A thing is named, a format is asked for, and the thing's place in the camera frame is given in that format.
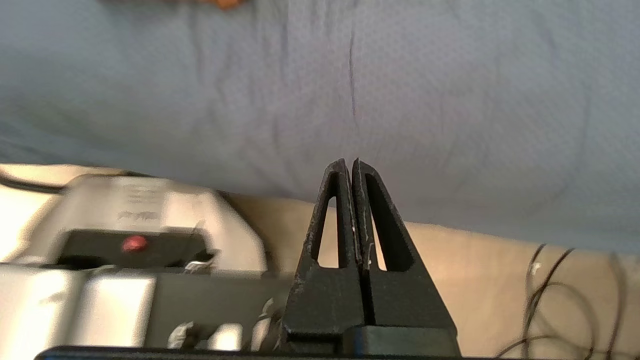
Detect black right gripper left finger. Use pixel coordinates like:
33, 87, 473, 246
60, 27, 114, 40
280, 159, 365, 353

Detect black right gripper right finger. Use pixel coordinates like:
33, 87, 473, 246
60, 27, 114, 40
352, 159, 457, 330

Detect rust brown shorts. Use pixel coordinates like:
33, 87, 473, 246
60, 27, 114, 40
200, 0, 247, 11

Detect white grey robot base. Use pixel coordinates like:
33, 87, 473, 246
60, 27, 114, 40
0, 165, 296, 351

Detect blue bed sheet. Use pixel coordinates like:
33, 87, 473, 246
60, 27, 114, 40
0, 0, 640, 253

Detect thin black floor cable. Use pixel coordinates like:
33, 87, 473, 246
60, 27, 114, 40
495, 243, 631, 360

